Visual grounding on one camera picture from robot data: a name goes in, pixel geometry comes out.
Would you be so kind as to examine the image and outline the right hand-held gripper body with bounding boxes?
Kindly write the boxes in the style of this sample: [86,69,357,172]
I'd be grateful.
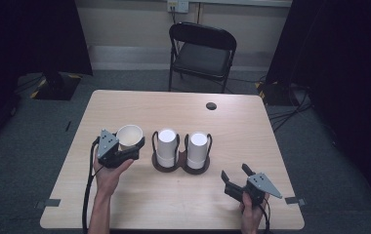
[224,172,283,207]

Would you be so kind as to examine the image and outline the right hand-held gripper cable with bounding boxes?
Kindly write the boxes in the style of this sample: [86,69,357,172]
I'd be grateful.
[259,200,271,234]

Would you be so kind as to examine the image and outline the person's right hand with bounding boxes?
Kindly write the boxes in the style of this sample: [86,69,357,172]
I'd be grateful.
[238,190,270,229]

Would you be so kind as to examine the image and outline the person's left hand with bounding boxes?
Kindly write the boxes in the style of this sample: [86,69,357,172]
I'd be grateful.
[94,157,136,198]

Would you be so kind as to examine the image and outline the black cable at wall outlet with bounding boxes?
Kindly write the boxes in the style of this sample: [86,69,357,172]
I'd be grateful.
[171,5,180,25]

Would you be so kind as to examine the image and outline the dark curtain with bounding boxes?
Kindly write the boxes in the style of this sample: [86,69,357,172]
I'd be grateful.
[265,0,371,213]
[0,0,94,154]

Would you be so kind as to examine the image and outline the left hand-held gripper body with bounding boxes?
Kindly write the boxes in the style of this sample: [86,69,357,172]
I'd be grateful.
[95,129,142,170]

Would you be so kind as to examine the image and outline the black stand base yellow tape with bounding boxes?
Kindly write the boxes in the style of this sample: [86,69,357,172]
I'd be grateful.
[256,81,307,107]
[29,71,83,101]

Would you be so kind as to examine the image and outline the white wall outlet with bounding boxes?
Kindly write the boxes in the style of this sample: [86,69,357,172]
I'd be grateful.
[167,0,190,14]

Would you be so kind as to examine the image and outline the white paper cup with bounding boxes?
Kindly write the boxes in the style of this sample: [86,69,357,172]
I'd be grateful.
[116,124,144,151]

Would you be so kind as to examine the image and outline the wire cup holder wooden base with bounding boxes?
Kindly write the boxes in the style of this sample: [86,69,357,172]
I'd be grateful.
[150,130,182,174]
[181,132,213,176]

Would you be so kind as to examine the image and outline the black folding chair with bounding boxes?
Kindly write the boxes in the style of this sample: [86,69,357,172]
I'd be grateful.
[168,21,238,95]

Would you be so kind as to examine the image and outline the hand-held gripper cable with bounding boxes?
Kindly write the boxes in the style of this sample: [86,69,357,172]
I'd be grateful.
[81,136,104,234]
[259,200,271,234]

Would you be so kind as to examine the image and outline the grey tape strip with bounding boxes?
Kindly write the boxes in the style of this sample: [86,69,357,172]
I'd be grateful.
[35,198,62,210]
[284,196,307,207]

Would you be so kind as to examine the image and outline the left hand-held gripper cable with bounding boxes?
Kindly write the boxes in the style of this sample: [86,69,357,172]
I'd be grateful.
[81,136,104,234]

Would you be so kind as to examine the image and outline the black floor cables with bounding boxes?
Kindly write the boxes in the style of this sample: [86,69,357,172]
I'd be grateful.
[268,86,315,133]

